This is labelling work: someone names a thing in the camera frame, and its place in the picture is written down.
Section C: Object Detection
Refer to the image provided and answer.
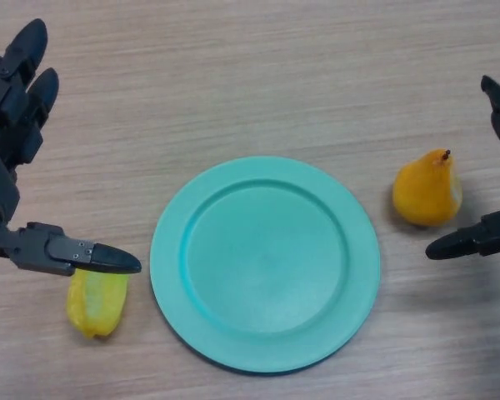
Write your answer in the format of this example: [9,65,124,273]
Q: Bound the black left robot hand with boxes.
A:
[0,17,143,278]

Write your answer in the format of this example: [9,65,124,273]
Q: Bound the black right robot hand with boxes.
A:
[425,74,500,262]

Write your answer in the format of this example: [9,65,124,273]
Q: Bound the yellow pear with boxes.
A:
[392,149,463,228]

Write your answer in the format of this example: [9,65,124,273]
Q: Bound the green round plate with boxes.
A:
[149,155,381,373]

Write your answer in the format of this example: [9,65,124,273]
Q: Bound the yellow green starfruit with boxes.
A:
[65,268,130,341]

